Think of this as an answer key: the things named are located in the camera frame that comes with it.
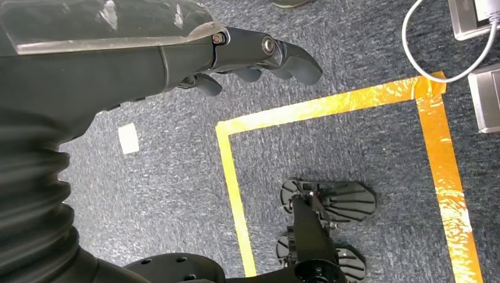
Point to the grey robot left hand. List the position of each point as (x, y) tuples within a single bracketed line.
[(97, 70)]

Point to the person's shoe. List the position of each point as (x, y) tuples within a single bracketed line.
[(289, 2)]

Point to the white floor sticker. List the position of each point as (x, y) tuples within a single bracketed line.
[(129, 138)]

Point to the black robot hip disc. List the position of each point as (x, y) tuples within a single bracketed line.
[(176, 267)]

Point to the yellow floor tape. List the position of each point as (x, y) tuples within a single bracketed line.
[(312, 107)]

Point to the black robot leg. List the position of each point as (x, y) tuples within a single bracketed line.
[(308, 234)]

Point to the black robot left foot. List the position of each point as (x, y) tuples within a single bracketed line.
[(347, 199)]

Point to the black robot foot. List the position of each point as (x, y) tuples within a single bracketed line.
[(347, 199), (351, 265)]

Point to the black robot right foot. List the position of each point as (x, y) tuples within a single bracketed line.
[(351, 265)]

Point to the floor socket with plug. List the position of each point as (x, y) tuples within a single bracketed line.
[(463, 23)]

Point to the closed floor socket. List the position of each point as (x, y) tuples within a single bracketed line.
[(486, 97)]

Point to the white power plug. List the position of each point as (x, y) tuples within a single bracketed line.
[(486, 8)]

